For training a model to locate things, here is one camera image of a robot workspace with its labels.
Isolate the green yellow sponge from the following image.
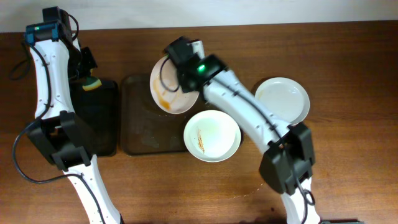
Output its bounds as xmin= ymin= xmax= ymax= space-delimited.
xmin=82 ymin=77 xmax=102 ymax=91

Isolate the white plate top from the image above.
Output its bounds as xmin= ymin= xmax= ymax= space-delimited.
xmin=149 ymin=56 xmax=199 ymax=114

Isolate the white plate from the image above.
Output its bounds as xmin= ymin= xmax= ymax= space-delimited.
xmin=183 ymin=110 xmax=243 ymax=162
xmin=149 ymin=56 xmax=199 ymax=114
xmin=255 ymin=77 xmax=310 ymax=124

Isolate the white plate bottom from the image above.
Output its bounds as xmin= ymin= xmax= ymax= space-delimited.
xmin=183 ymin=110 xmax=243 ymax=162

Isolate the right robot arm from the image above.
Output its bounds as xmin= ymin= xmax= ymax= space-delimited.
xmin=164 ymin=36 xmax=321 ymax=223

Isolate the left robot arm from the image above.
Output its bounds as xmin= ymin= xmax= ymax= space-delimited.
xmin=24 ymin=6 xmax=123 ymax=223

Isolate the black small tray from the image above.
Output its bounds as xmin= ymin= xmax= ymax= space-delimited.
xmin=70 ymin=78 xmax=119 ymax=157

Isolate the brown serving tray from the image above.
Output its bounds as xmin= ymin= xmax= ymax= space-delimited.
xmin=119 ymin=74 xmax=217 ymax=156

